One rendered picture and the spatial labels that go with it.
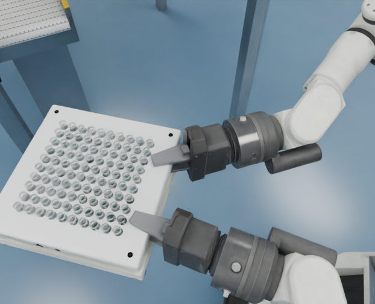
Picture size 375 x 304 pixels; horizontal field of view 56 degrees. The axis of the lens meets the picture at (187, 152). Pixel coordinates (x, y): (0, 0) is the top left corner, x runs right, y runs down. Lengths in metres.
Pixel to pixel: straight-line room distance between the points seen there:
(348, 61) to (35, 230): 0.59
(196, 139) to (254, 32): 0.98
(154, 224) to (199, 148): 0.13
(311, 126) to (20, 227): 0.48
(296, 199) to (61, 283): 1.11
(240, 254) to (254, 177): 1.31
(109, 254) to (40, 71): 1.08
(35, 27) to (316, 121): 0.91
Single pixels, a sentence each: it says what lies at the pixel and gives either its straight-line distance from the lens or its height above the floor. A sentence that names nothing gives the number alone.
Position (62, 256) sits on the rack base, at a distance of 0.60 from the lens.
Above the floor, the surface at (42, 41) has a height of 0.76.
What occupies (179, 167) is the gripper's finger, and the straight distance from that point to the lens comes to 0.60.
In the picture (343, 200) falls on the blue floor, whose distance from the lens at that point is 1.85.
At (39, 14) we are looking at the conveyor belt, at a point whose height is 0.83.
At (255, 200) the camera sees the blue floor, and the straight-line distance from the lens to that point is 1.73.
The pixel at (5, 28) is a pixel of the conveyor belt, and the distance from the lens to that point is 1.27.
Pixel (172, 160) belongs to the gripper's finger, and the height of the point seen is 1.05.
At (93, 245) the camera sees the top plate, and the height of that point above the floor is 1.04.
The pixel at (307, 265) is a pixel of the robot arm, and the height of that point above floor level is 1.09.
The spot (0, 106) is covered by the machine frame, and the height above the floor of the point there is 0.64.
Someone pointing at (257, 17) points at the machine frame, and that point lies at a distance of 1.44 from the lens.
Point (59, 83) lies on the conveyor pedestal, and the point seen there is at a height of 0.47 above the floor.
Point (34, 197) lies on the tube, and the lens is 0.60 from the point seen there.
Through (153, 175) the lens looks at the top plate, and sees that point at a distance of 0.57.
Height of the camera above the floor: 1.54
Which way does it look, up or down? 57 degrees down
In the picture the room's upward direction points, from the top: straight up
